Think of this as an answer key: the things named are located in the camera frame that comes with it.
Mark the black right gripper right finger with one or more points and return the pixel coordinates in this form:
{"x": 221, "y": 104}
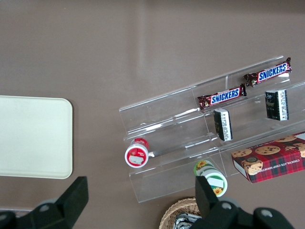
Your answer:
{"x": 207, "y": 205}

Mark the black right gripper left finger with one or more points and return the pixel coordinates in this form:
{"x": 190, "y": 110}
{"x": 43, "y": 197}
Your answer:
{"x": 71, "y": 202}

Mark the light wicker basket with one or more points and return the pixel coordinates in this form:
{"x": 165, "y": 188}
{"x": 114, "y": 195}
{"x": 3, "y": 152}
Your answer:
{"x": 171, "y": 212}

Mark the cream plastic serving tray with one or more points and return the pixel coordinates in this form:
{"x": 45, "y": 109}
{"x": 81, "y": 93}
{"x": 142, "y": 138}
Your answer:
{"x": 33, "y": 136}

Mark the green sunflower snack cup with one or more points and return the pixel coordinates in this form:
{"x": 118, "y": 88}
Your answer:
{"x": 215, "y": 183}

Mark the aluminium foil container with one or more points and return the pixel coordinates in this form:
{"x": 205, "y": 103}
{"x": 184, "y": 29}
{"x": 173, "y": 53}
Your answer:
{"x": 182, "y": 220}

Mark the red plaid cookie box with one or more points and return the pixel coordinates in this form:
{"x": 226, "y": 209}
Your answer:
{"x": 274, "y": 162}

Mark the red lidded snack cup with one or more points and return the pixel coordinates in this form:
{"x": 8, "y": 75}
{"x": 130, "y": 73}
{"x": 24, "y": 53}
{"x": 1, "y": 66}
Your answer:
{"x": 136, "y": 155}

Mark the clear acrylic stepped shelf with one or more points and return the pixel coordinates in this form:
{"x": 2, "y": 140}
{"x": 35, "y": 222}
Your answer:
{"x": 166, "y": 133}

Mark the small black carton box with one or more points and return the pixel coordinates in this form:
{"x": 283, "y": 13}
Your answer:
{"x": 276, "y": 105}
{"x": 222, "y": 124}

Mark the brown Snickers bar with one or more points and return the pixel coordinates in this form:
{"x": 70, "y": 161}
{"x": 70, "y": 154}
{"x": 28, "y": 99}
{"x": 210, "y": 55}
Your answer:
{"x": 268, "y": 72}
{"x": 221, "y": 97}

